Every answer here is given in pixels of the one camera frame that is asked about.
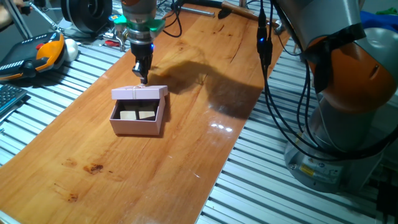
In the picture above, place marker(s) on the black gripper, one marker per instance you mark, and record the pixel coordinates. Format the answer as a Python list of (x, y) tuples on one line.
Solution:
[(141, 53)]

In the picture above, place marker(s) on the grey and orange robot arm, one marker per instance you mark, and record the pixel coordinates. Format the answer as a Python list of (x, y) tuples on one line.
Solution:
[(342, 77)]

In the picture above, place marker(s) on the person forearm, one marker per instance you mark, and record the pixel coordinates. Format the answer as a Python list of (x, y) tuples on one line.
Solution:
[(4, 18)]

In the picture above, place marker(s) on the pink gift box base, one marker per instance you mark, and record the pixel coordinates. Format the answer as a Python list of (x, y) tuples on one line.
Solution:
[(136, 127)]

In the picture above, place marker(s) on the person hand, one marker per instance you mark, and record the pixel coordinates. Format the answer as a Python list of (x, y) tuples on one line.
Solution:
[(19, 2)]

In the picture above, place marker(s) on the pale wooden square block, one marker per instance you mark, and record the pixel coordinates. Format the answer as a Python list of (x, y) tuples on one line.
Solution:
[(146, 115), (128, 115)]

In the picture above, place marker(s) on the white rounded object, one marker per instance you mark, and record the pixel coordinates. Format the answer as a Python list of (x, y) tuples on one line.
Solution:
[(71, 49)]

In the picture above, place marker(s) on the silver metal rod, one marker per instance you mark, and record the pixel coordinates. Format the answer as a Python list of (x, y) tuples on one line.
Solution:
[(199, 12)]

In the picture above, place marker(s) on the black filament spool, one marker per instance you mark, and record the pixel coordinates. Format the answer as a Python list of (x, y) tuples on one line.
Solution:
[(77, 15)]

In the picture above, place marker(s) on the orange and black teach pendant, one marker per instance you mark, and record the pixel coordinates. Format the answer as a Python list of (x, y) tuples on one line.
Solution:
[(46, 53)]

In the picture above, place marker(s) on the glossy wooden board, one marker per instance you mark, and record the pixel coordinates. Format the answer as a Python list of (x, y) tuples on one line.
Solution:
[(155, 171)]

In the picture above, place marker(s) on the grey tripod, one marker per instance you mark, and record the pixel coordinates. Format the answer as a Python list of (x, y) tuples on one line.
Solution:
[(19, 20)]

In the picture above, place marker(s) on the black computer keyboard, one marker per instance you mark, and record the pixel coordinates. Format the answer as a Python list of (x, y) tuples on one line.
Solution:
[(9, 96)]

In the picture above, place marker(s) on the blue plastic bag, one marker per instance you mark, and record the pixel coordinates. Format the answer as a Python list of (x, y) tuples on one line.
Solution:
[(382, 20)]

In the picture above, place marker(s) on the green cloth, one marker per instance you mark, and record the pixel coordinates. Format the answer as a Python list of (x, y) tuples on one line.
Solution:
[(388, 12)]

